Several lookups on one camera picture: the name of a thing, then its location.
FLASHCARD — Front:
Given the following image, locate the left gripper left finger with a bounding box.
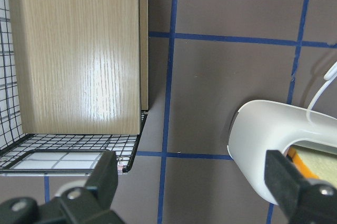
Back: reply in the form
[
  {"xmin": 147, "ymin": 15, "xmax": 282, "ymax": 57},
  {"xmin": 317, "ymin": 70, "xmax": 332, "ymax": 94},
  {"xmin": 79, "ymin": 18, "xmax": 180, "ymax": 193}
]
[{"xmin": 1, "ymin": 151, "xmax": 124, "ymax": 223}]

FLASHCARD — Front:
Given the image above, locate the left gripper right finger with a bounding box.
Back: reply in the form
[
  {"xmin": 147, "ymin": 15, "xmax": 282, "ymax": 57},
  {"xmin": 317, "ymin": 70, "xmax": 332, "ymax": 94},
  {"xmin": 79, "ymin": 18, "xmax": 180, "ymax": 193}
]
[{"xmin": 264, "ymin": 150, "xmax": 336, "ymax": 223}]

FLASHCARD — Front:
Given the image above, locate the white two-slot toaster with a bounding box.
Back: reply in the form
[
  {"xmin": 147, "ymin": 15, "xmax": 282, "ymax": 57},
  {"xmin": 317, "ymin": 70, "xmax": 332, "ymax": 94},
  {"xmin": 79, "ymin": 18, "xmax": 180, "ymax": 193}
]
[{"xmin": 227, "ymin": 100, "xmax": 336, "ymax": 204}]

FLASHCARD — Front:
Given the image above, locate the yellow toast slice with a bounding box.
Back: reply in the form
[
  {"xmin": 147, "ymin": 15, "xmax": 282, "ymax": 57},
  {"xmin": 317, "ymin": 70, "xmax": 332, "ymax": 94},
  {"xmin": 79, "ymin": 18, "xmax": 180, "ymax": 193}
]
[{"xmin": 287, "ymin": 146, "xmax": 336, "ymax": 187}]

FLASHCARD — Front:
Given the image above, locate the white power cord with plug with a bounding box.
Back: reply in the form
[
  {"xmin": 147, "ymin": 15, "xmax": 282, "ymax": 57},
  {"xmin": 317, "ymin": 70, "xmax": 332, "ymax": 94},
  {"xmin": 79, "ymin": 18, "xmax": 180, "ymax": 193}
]
[{"xmin": 306, "ymin": 60, "xmax": 337, "ymax": 113}]

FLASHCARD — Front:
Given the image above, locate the wire basket rack with wood shelf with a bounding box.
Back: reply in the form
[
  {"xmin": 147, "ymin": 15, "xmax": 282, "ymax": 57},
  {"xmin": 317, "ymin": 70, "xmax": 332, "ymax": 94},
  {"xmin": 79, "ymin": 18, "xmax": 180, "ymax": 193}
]
[{"xmin": 1, "ymin": 0, "xmax": 148, "ymax": 176}]

